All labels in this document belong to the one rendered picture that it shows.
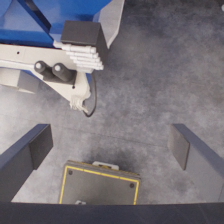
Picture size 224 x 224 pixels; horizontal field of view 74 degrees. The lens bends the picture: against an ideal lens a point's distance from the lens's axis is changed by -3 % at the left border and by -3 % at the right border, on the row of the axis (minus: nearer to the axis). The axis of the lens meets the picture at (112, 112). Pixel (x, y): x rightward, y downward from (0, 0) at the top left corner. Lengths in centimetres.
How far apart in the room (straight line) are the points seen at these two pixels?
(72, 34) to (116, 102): 111
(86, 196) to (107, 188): 20
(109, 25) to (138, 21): 110
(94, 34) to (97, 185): 118
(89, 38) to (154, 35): 137
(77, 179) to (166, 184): 89
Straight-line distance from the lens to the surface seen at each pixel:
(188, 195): 189
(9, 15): 106
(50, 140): 17
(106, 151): 171
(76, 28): 74
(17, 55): 123
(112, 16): 105
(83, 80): 95
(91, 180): 147
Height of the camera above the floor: 167
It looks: 81 degrees down
